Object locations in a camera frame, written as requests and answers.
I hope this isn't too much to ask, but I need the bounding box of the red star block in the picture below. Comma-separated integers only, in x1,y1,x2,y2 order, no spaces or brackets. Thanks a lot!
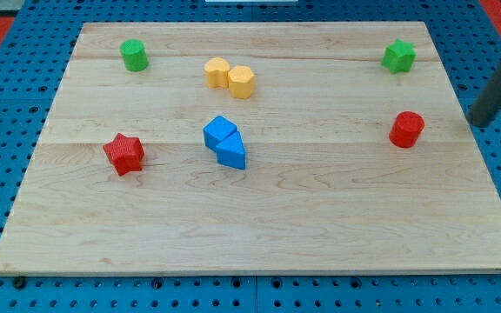
103,133,144,176

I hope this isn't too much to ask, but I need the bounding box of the green star block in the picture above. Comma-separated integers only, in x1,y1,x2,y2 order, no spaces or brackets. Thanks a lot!
381,38,417,74

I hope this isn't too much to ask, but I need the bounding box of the wooden board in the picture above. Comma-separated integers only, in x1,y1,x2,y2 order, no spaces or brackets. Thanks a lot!
0,22,501,276

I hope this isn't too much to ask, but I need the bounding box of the blue triangle block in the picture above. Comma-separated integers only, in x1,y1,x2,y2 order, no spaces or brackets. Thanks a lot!
216,131,246,170

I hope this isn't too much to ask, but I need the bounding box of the blue cube block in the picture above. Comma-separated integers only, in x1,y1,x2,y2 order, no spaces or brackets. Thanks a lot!
203,116,237,151

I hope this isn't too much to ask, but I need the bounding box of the yellow hexagon block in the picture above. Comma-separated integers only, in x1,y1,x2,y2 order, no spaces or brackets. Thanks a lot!
228,65,255,99

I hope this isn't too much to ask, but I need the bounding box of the yellow heart block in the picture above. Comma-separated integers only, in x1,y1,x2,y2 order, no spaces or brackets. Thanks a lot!
204,57,230,88

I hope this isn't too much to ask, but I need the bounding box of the green cylinder block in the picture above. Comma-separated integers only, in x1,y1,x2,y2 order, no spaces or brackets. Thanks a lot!
119,38,149,71

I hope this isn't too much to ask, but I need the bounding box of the red cylinder block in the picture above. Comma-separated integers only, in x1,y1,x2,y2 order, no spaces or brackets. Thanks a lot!
389,111,424,148

